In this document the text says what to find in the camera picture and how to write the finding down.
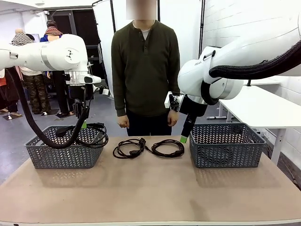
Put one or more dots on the small white table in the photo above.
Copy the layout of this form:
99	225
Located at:
263	82

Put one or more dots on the person's right forearm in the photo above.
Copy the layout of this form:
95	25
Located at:
120	101

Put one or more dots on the mannequin with cream sweater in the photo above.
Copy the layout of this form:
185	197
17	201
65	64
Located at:
35	94

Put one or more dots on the white backdrop panel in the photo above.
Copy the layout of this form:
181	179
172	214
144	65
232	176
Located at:
185	23

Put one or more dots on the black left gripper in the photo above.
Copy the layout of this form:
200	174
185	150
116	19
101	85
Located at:
80	94

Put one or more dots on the person's right hand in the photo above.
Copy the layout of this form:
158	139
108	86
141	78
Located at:
123	122

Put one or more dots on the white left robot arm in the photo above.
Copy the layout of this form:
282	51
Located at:
58	54

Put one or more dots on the mannequin with blue shirt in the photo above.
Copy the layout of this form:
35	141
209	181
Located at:
53	29

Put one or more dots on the person in green henley shirt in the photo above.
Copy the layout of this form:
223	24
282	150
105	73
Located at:
145	70

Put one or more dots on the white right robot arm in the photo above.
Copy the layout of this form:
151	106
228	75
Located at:
192	75

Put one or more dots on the person's left hand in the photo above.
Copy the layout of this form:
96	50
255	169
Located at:
173	118

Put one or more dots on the grey plastic lattice basket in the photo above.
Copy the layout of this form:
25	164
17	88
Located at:
63	157
225	155

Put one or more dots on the black light stand pole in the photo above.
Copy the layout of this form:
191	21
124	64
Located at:
201	28

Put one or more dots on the large white table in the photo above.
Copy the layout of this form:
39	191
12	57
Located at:
258	106

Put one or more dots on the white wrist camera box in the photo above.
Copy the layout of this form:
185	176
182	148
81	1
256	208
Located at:
167	101
103	90

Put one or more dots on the person's left forearm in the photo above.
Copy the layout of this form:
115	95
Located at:
174	82

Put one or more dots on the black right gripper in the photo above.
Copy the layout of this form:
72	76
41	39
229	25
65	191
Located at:
194	108

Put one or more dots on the background person in grey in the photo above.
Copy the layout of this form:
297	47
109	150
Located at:
100	56

